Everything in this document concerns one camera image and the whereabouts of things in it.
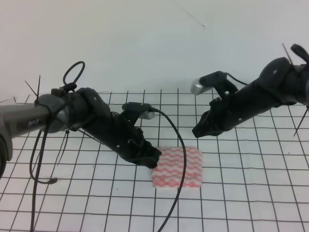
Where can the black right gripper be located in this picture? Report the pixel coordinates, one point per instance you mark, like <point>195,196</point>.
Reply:
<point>234,110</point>

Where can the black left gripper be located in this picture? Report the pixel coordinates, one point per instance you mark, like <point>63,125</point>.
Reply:
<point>114,131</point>

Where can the pink wavy striped towel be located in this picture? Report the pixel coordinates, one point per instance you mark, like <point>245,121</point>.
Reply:
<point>169,170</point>

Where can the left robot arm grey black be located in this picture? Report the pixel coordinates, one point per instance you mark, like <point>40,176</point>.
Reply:
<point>69,108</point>

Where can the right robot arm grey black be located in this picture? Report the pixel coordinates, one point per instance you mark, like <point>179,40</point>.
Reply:
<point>280,83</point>

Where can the white black grid tablecloth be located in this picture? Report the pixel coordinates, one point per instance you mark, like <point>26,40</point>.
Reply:
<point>255,178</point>

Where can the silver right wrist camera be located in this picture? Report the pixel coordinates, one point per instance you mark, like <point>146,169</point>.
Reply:
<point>217,80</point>

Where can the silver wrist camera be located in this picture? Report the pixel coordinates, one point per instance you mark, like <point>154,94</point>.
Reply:
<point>217,80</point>
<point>132,111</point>

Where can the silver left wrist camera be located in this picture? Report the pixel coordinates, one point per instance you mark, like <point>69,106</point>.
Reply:
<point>132,111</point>

